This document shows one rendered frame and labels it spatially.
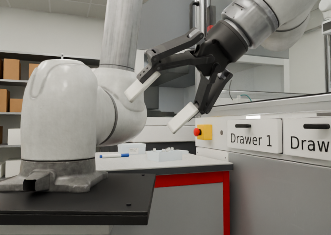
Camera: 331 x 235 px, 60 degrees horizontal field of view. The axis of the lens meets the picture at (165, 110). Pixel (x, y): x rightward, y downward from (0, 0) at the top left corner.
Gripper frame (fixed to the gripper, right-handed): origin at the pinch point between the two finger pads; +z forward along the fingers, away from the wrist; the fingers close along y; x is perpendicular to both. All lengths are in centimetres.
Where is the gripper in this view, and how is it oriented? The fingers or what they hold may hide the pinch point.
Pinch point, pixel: (154, 111)
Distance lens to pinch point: 54.3
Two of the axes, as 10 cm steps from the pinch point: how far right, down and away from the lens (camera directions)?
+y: -5.5, -4.5, -7.0
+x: 4.2, 5.8, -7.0
